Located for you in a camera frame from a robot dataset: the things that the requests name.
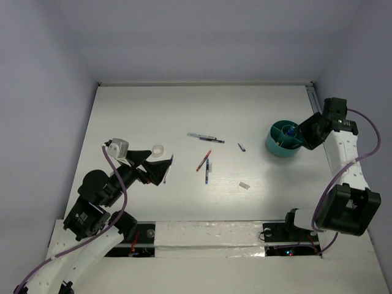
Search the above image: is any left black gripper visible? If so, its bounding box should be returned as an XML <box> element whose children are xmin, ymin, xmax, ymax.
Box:
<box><xmin>105</xmin><ymin>149</ymin><xmax>172</xmax><ymax>205</ymax></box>

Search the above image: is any clear tape roll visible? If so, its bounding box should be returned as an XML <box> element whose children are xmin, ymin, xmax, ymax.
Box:
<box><xmin>151</xmin><ymin>145</ymin><xmax>165</xmax><ymax>158</ymax></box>

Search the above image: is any blue grip clear pen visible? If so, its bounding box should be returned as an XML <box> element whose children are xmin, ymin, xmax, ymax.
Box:
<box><xmin>163</xmin><ymin>154</ymin><xmax>174</xmax><ymax>184</ymax></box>

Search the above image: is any correction fluid bottle blue cap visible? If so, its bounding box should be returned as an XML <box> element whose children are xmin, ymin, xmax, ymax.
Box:
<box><xmin>286</xmin><ymin>126</ymin><xmax>296</xmax><ymax>137</ymax></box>

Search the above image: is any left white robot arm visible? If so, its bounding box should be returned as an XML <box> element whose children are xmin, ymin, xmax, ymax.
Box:
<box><xmin>14</xmin><ymin>139</ymin><xmax>172</xmax><ymax>293</ymax></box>

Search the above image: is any teal round organizer container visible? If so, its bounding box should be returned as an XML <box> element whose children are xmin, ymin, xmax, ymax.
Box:
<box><xmin>265</xmin><ymin>120</ymin><xmax>302</xmax><ymax>158</ymax></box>

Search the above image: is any red pen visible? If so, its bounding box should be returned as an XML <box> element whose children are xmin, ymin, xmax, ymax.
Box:
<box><xmin>196</xmin><ymin>149</ymin><xmax>212</xmax><ymax>172</ymax></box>

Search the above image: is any blue pen with clip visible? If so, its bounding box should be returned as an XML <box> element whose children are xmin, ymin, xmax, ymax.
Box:
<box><xmin>205</xmin><ymin>158</ymin><xmax>212</xmax><ymax>184</ymax></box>

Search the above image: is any dark blue pen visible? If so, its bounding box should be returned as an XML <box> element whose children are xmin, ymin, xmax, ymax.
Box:
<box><xmin>199</xmin><ymin>138</ymin><xmax>225</xmax><ymax>144</ymax></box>

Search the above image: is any small blue pen cap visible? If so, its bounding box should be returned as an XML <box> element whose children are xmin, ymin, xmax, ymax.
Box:
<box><xmin>238</xmin><ymin>143</ymin><xmax>246</xmax><ymax>152</ymax></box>

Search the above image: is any small white cap piece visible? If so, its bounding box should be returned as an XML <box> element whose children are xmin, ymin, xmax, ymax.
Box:
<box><xmin>239</xmin><ymin>182</ymin><xmax>250</xmax><ymax>190</ymax></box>

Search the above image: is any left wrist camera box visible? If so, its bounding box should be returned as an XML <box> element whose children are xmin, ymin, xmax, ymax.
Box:
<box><xmin>104</xmin><ymin>138</ymin><xmax>129</xmax><ymax>160</ymax></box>

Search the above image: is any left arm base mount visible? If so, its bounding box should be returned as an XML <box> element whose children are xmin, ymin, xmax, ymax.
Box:
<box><xmin>105</xmin><ymin>222</ymin><xmax>156</xmax><ymax>258</ymax></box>

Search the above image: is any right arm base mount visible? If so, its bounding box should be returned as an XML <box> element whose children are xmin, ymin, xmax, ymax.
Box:
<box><xmin>258</xmin><ymin>209</ymin><xmax>321</xmax><ymax>257</ymax></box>

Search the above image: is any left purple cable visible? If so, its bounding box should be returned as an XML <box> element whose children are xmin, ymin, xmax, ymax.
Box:
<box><xmin>13</xmin><ymin>143</ymin><xmax>128</xmax><ymax>293</ymax></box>

